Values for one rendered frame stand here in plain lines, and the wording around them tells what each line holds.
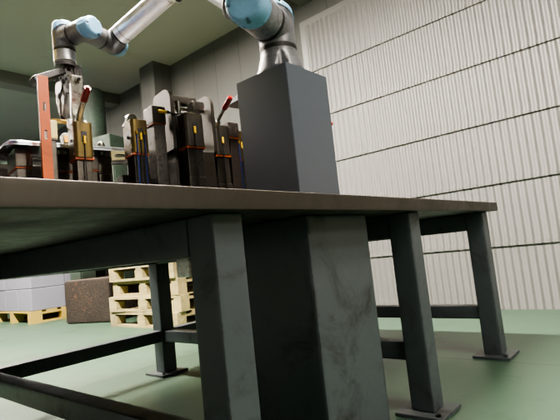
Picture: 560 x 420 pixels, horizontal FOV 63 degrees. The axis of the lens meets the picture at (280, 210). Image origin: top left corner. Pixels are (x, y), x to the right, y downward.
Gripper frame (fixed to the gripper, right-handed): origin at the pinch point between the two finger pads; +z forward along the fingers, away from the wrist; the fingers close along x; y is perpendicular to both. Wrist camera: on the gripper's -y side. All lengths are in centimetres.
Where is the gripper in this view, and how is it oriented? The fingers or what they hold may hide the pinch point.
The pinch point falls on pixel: (62, 117)
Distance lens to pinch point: 181.6
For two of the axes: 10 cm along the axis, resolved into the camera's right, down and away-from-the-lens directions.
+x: -6.6, 1.4, 7.4
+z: 1.1, 9.9, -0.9
